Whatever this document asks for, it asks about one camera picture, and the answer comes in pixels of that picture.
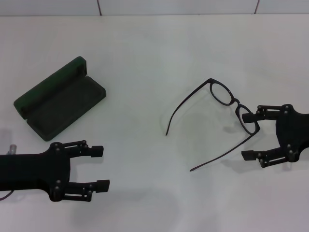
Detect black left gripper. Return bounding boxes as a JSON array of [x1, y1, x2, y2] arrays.
[[0, 140, 111, 203]]

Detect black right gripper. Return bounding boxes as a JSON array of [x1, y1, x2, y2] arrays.
[[241, 104, 309, 169]]

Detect black glasses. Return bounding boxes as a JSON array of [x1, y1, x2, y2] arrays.
[[165, 77, 261, 172]]

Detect green glasses case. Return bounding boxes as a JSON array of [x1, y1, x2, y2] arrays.
[[14, 56, 107, 142]]

